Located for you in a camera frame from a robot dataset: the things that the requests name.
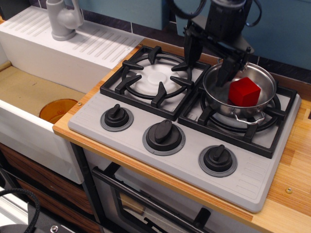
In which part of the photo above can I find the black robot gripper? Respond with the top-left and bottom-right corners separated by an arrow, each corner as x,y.
182,0 -> 255,87

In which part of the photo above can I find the red cube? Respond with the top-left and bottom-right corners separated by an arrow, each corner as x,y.
228,77 -> 261,107

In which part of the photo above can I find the stainless steel pan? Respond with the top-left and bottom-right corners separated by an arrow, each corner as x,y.
203,63 -> 277,125

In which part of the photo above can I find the black middle stove knob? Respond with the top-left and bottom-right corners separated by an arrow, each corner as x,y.
142,119 -> 186,156

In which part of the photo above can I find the black stove knob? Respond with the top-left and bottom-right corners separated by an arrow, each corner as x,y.
199,145 -> 238,178
142,119 -> 186,156
100,104 -> 134,132

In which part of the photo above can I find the black right stove knob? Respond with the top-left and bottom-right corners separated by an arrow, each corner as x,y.
199,145 -> 238,178

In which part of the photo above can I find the black left stove knob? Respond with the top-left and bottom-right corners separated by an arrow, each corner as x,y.
100,104 -> 134,132

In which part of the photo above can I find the grey toy stove top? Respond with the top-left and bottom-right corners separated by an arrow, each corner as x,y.
68,45 -> 302,214

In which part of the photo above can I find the black right burner grate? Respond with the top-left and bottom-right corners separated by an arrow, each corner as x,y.
178,84 -> 298,159

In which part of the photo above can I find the grey toy faucet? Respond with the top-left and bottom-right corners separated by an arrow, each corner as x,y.
46,0 -> 84,41

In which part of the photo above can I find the orange plastic plate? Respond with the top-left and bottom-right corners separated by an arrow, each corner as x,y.
39,99 -> 77,124

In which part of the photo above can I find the white toy sink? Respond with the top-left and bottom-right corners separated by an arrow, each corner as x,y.
0,6 -> 142,184

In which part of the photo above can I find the wooden drawer cabinet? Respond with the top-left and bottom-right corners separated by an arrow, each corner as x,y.
0,144 -> 101,233

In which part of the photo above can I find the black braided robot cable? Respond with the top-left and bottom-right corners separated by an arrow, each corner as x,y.
166,0 -> 263,27

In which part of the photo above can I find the oven door with handle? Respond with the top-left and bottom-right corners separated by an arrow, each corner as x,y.
91,162 -> 253,233

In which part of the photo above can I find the black braided foreground cable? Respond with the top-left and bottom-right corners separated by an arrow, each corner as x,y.
0,188 -> 41,233

